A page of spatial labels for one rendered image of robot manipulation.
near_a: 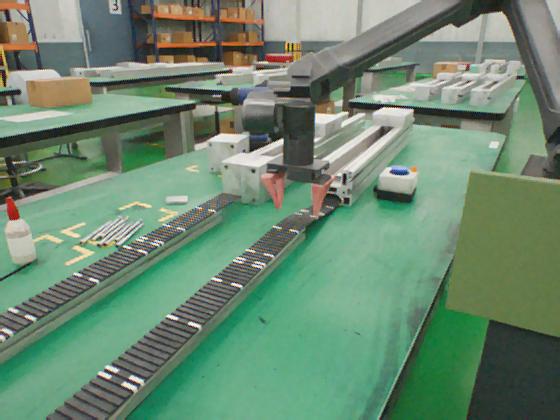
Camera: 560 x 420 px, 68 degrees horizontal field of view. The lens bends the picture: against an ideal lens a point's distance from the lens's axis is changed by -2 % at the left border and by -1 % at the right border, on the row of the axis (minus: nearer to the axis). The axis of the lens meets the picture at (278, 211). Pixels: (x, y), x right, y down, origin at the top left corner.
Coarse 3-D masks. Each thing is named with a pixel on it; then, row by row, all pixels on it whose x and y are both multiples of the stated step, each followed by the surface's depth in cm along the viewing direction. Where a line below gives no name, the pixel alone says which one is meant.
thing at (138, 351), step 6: (132, 348) 47; (138, 348) 47; (144, 348) 47; (126, 354) 46; (132, 354) 46; (138, 354) 46; (144, 354) 46; (150, 354) 46; (156, 354) 46; (162, 354) 46; (144, 360) 45; (150, 360) 45; (156, 360) 45; (162, 360) 45; (156, 366) 45
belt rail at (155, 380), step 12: (300, 240) 79; (288, 252) 75; (276, 264) 71; (264, 276) 67; (252, 288) 64; (240, 300) 61; (228, 312) 58; (216, 324) 56; (204, 336) 53; (192, 348) 51; (168, 360) 47; (180, 360) 49; (156, 372) 46; (168, 372) 48; (144, 384) 44; (156, 384) 46; (132, 396) 43; (144, 396) 44; (120, 408) 42; (132, 408) 43
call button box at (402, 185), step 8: (384, 176) 99; (392, 176) 98; (400, 176) 98; (408, 176) 98; (416, 176) 100; (384, 184) 99; (392, 184) 98; (400, 184) 98; (408, 184) 97; (416, 184) 103; (384, 192) 100; (392, 192) 99; (400, 192) 98; (408, 192) 97; (392, 200) 100; (400, 200) 99; (408, 200) 98
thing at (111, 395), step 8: (88, 384) 42; (96, 384) 42; (104, 384) 42; (88, 392) 41; (96, 392) 41; (104, 392) 41; (112, 392) 41; (120, 392) 41; (128, 392) 41; (104, 400) 40; (112, 400) 40; (120, 400) 40
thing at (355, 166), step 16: (400, 128) 139; (352, 144) 118; (368, 144) 132; (384, 144) 119; (400, 144) 142; (336, 160) 105; (352, 160) 112; (368, 160) 104; (384, 160) 122; (336, 176) 100; (352, 176) 94; (368, 176) 107; (336, 192) 97; (352, 192) 96
